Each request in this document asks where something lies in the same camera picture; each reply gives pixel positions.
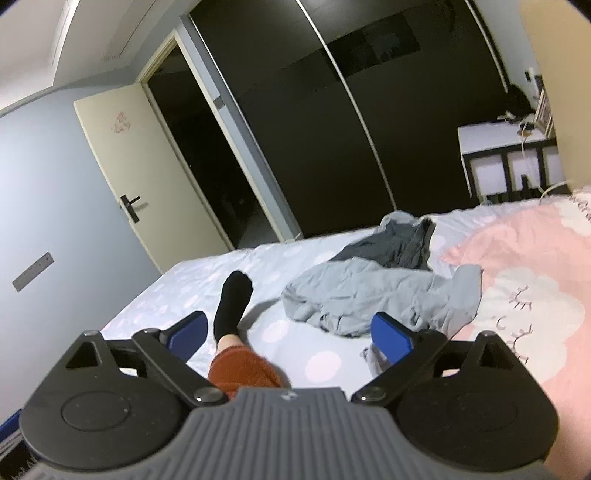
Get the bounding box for rust fleece shorts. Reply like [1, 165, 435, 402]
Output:
[208, 346, 283, 401]

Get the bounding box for person's leg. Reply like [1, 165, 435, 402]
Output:
[215, 335, 246, 361]

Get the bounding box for black sock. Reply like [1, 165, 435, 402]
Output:
[213, 271, 254, 347]

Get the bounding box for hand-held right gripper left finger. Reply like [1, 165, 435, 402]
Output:
[65, 311, 229, 409]

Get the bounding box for pink cloud print blanket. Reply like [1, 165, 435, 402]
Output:
[436, 187, 591, 462]

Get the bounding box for dark bag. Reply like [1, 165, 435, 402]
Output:
[505, 85, 539, 118]

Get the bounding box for dark grey garment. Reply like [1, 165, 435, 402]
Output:
[339, 210, 437, 271]

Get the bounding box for white desk with black frame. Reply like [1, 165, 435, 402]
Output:
[457, 122, 566, 204]

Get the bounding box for light grey garment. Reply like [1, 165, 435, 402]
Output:
[281, 256, 483, 337]

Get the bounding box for polka dot bed sheet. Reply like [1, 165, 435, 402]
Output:
[99, 203, 591, 402]

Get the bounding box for cream door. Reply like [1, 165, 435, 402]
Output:
[74, 83, 232, 275]

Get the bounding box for black door handle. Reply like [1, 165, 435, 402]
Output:
[119, 194, 141, 224]

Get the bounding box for black sliding wardrobe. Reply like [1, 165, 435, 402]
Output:
[189, 0, 513, 238]

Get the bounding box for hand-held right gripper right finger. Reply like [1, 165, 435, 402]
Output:
[351, 311, 529, 409]

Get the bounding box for grey wall switch plate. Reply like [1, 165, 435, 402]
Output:
[12, 251, 55, 292]

